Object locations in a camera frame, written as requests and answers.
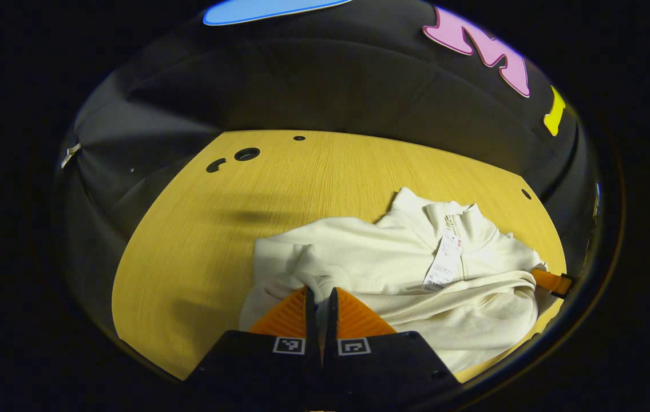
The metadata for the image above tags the white paper hang tag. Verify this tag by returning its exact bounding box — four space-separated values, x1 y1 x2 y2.
422 228 464 293

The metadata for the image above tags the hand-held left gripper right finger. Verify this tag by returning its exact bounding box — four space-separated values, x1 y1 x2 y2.
323 287 462 408

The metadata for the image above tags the white backdrop clip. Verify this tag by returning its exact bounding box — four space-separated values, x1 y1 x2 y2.
61 142 82 169

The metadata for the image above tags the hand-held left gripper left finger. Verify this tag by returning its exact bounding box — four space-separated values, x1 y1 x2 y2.
187 286 322 404

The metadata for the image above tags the black backdrop cloth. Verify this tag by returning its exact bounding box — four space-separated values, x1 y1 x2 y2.
53 0 600 344

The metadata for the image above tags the cream white sweatshirt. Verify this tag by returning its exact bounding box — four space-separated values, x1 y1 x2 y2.
238 187 550 374

